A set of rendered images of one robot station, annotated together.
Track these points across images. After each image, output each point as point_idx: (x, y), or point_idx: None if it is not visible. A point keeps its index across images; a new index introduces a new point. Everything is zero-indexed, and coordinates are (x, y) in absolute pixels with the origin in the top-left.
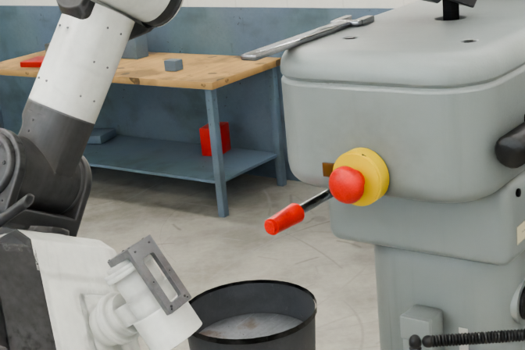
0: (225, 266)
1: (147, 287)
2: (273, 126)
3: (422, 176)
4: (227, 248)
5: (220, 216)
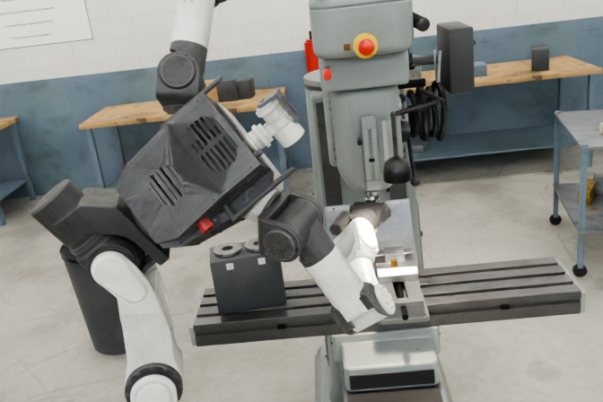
0: (25, 250)
1: (282, 112)
2: (21, 161)
3: (392, 39)
4: (19, 240)
5: (0, 225)
